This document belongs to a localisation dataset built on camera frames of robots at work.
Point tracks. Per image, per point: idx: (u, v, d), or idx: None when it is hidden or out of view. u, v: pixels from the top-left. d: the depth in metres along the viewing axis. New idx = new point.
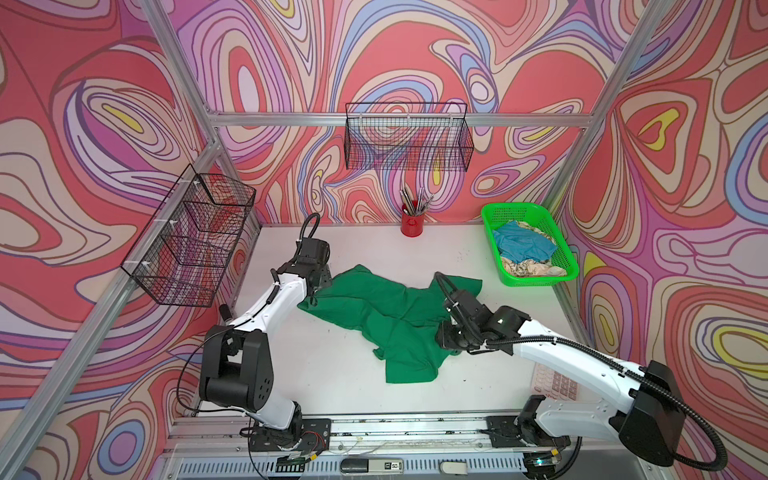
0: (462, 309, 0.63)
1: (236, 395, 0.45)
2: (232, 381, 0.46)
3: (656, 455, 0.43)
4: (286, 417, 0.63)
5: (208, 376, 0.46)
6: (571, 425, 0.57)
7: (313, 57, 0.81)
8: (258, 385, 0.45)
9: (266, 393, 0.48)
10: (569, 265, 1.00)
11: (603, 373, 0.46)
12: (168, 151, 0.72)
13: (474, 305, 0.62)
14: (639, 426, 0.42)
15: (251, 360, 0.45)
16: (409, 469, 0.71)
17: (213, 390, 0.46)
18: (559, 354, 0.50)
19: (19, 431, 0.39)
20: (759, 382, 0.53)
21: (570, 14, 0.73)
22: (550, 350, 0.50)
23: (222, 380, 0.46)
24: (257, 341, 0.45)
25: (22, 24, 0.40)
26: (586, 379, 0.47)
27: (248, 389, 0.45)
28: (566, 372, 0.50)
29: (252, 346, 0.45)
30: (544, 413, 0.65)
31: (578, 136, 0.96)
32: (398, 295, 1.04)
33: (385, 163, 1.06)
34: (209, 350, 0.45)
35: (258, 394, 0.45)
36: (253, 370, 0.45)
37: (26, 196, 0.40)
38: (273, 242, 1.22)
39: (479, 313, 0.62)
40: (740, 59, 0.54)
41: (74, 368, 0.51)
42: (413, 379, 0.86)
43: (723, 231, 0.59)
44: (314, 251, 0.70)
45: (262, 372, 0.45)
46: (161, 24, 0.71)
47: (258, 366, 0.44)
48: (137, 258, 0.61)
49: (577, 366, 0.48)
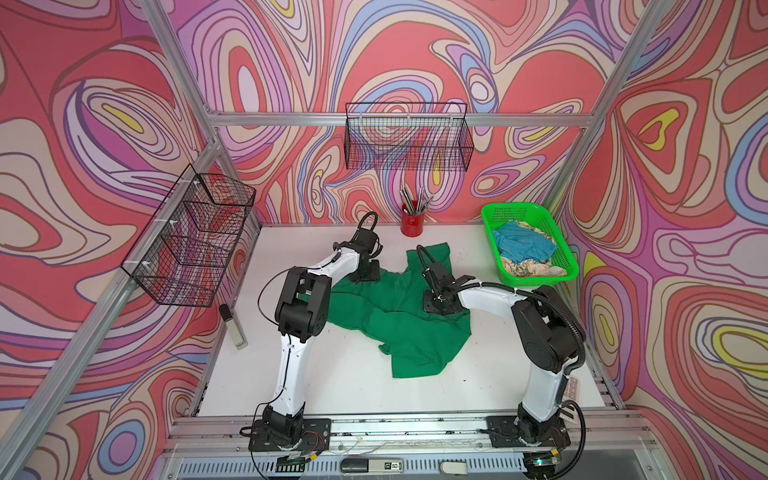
0: (432, 274, 0.82)
1: (301, 320, 0.60)
2: (302, 309, 0.60)
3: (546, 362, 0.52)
4: (299, 402, 0.66)
5: (284, 301, 0.61)
6: (537, 391, 0.62)
7: (313, 57, 0.81)
8: (317, 318, 0.59)
9: (324, 326, 0.63)
10: (569, 265, 1.00)
11: (504, 295, 0.60)
12: (168, 151, 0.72)
13: (442, 271, 0.80)
14: (528, 333, 0.53)
15: (318, 296, 0.59)
16: (409, 468, 0.71)
17: (286, 314, 0.60)
18: (480, 291, 0.66)
19: (19, 432, 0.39)
20: (759, 382, 0.53)
21: (570, 14, 0.73)
22: (475, 291, 0.67)
23: (294, 307, 0.61)
24: (324, 282, 0.59)
25: (23, 24, 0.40)
26: (492, 305, 0.63)
27: (311, 318, 0.59)
28: (486, 306, 0.65)
29: (321, 285, 0.59)
30: (526, 395, 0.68)
31: (578, 136, 0.96)
32: (398, 296, 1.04)
33: (385, 163, 1.06)
34: (288, 281, 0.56)
35: (318, 325, 0.60)
36: (319, 304, 0.59)
37: (28, 197, 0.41)
38: (273, 242, 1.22)
39: (444, 277, 0.79)
40: (740, 59, 0.54)
41: (74, 368, 0.51)
42: (420, 373, 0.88)
43: (722, 231, 0.58)
44: (367, 236, 0.87)
45: (324, 308, 0.60)
46: (161, 24, 0.71)
47: (322, 302, 0.59)
48: (137, 258, 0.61)
49: (489, 296, 0.63)
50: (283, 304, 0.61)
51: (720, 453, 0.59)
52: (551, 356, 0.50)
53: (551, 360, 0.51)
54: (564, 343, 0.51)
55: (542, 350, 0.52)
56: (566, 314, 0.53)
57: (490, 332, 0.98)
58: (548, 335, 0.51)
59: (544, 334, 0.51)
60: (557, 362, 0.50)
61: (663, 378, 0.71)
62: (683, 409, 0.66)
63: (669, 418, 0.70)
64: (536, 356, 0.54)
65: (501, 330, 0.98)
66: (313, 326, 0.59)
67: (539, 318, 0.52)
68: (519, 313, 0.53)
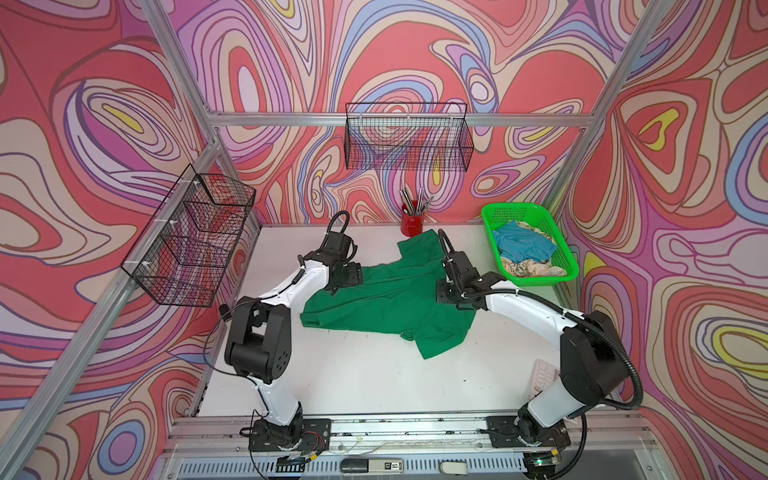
0: (455, 264, 0.73)
1: (257, 361, 0.49)
2: (256, 349, 0.50)
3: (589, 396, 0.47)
4: (291, 410, 0.64)
5: (234, 341, 0.50)
6: (552, 403, 0.60)
7: (313, 57, 0.81)
8: (276, 356, 0.48)
9: (285, 365, 0.52)
10: (569, 265, 1.00)
11: (547, 315, 0.52)
12: (167, 151, 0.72)
13: (465, 264, 0.71)
14: (576, 364, 0.46)
15: (275, 330, 0.48)
16: (409, 468, 0.71)
17: (237, 356, 0.49)
18: (516, 300, 0.58)
19: (18, 432, 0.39)
20: (759, 382, 0.53)
21: (570, 15, 0.73)
22: (511, 299, 0.59)
23: (247, 346, 0.50)
24: (280, 314, 0.49)
25: (22, 24, 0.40)
26: (533, 322, 0.55)
27: (268, 358, 0.49)
28: (519, 317, 0.58)
29: (277, 316, 0.48)
30: (535, 402, 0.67)
31: (578, 136, 0.96)
32: (392, 289, 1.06)
33: (385, 163, 1.06)
34: (237, 317, 0.50)
35: (277, 365, 0.49)
36: (275, 340, 0.48)
37: (27, 197, 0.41)
38: (273, 243, 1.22)
39: (469, 272, 0.71)
40: (740, 59, 0.54)
41: (74, 369, 0.51)
42: (446, 347, 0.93)
43: (722, 231, 0.58)
44: (338, 242, 0.75)
45: (282, 344, 0.49)
46: (161, 24, 0.71)
47: (280, 337, 0.48)
48: (137, 258, 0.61)
49: (530, 311, 0.55)
50: (234, 344, 0.50)
51: (720, 453, 0.59)
52: (596, 392, 0.45)
53: (596, 396, 0.45)
54: (615, 381, 0.46)
55: (588, 385, 0.46)
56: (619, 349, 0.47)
57: (490, 333, 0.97)
58: (597, 369, 0.45)
59: (592, 368, 0.45)
60: (601, 399, 0.45)
61: (662, 378, 0.72)
62: (683, 409, 0.66)
63: (670, 417, 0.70)
64: (579, 389, 0.48)
65: (501, 331, 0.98)
66: (272, 366, 0.48)
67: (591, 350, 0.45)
68: (568, 341, 0.46)
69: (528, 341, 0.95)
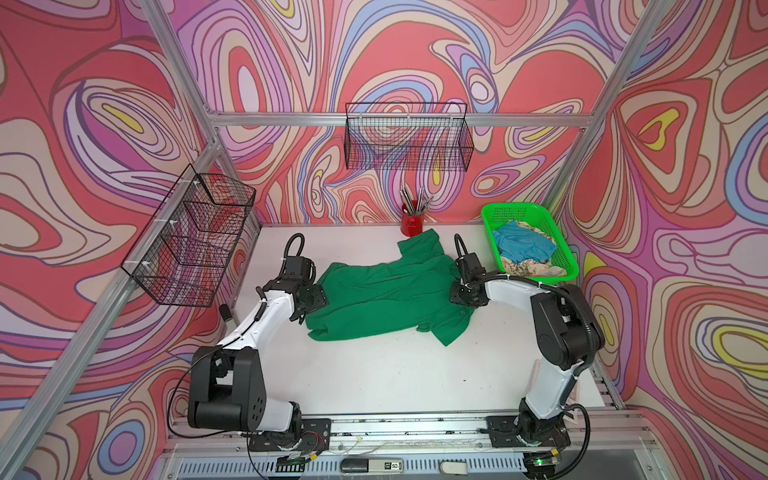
0: (465, 263, 0.84)
1: (230, 415, 0.43)
2: (224, 403, 0.44)
3: (553, 357, 0.53)
4: (287, 418, 0.63)
5: (198, 399, 0.44)
6: (543, 390, 0.63)
7: (313, 57, 0.81)
8: (250, 406, 0.43)
9: (260, 411, 0.46)
10: (569, 265, 1.00)
11: (528, 289, 0.61)
12: (167, 151, 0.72)
13: (476, 262, 0.82)
14: (542, 323, 0.54)
15: (243, 378, 0.43)
16: (409, 468, 0.71)
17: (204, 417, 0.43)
18: (508, 284, 0.67)
19: (19, 432, 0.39)
20: (759, 382, 0.53)
21: (570, 14, 0.73)
22: (503, 282, 0.68)
23: (214, 402, 0.44)
24: (247, 358, 0.44)
25: (22, 24, 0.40)
26: (517, 298, 0.64)
27: (241, 410, 0.43)
28: (508, 297, 0.67)
29: (244, 363, 0.43)
30: (532, 392, 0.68)
31: (578, 136, 0.96)
32: (391, 287, 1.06)
33: (385, 163, 1.06)
34: (198, 375, 0.44)
35: (252, 414, 0.43)
36: (245, 390, 0.43)
37: (27, 196, 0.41)
38: (273, 242, 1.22)
39: (477, 268, 0.82)
40: (740, 59, 0.54)
41: (74, 368, 0.51)
42: (455, 332, 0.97)
43: (722, 231, 0.58)
44: (298, 267, 0.71)
45: (254, 391, 0.44)
46: (161, 24, 0.71)
47: (251, 384, 0.43)
48: (137, 258, 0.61)
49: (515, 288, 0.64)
50: (198, 403, 0.43)
51: (719, 453, 0.60)
52: (561, 350, 0.51)
53: (559, 355, 0.52)
54: (578, 343, 0.51)
55: (552, 344, 0.53)
56: (580, 307, 0.53)
57: (490, 332, 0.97)
58: (562, 330, 0.51)
59: (557, 326, 0.51)
60: (564, 359, 0.51)
61: (662, 377, 0.71)
62: (683, 409, 0.66)
63: (670, 417, 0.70)
64: (547, 352, 0.55)
65: (501, 331, 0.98)
66: (246, 418, 0.43)
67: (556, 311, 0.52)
68: (537, 304, 0.54)
69: (527, 341, 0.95)
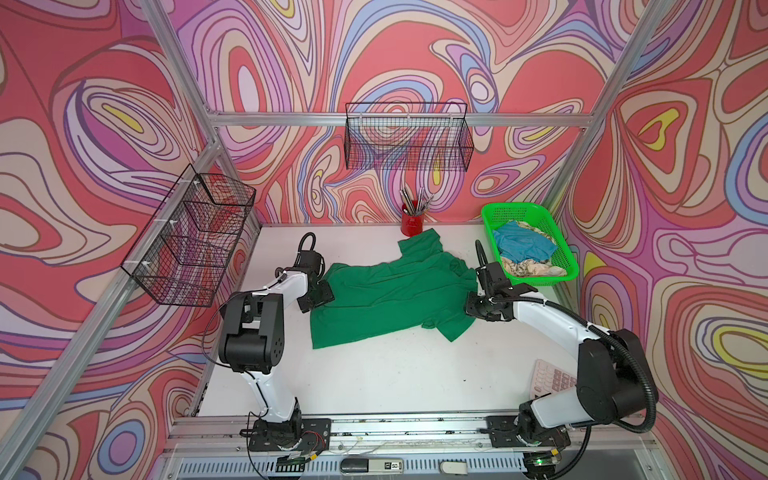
0: (488, 273, 0.75)
1: (254, 351, 0.50)
2: (250, 339, 0.51)
3: (599, 412, 0.46)
4: (290, 407, 0.65)
5: (228, 334, 0.51)
6: (557, 408, 0.60)
7: (313, 57, 0.81)
8: (274, 343, 0.50)
9: (281, 354, 0.53)
10: (569, 265, 1.00)
11: (570, 327, 0.52)
12: (167, 151, 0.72)
13: (499, 274, 0.73)
14: (590, 374, 0.46)
15: (271, 315, 0.51)
16: (409, 468, 0.71)
17: (232, 350, 0.50)
18: (543, 311, 0.58)
19: (19, 431, 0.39)
20: (759, 382, 0.53)
21: (570, 14, 0.73)
22: (537, 308, 0.59)
23: (241, 339, 0.51)
24: (274, 299, 0.52)
25: (22, 24, 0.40)
26: (556, 332, 0.55)
27: (265, 346, 0.50)
28: (544, 328, 0.58)
29: (272, 302, 0.52)
30: (539, 400, 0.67)
31: (578, 136, 0.96)
32: (391, 286, 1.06)
33: (385, 163, 1.06)
34: (230, 310, 0.52)
35: (274, 353, 0.50)
36: (271, 325, 0.51)
37: (27, 197, 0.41)
38: (273, 242, 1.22)
39: (500, 281, 0.72)
40: (739, 59, 0.54)
41: (74, 369, 0.51)
42: (460, 326, 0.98)
43: (722, 231, 0.58)
44: (311, 258, 0.81)
45: (277, 331, 0.51)
46: (161, 24, 0.71)
47: (276, 324, 0.51)
48: (137, 258, 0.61)
49: (554, 321, 0.55)
50: (228, 338, 0.51)
51: (719, 453, 0.60)
52: (608, 409, 0.44)
53: (609, 413, 0.44)
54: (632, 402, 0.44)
55: (601, 400, 0.45)
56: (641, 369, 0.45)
57: (490, 332, 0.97)
58: (613, 387, 0.44)
59: (609, 384, 0.44)
60: (613, 417, 0.44)
61: (662, 378, 0.72)
62: (683, 409, 0.66)
63: (670, 418, 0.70)
64: (590, 405, 0.48)
65: (501, 330, 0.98)
66: (269, 355, 0.50)
67: (611, 365, 0.44)
68: (587, 353, 0.45)
69: (527, 341, 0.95)
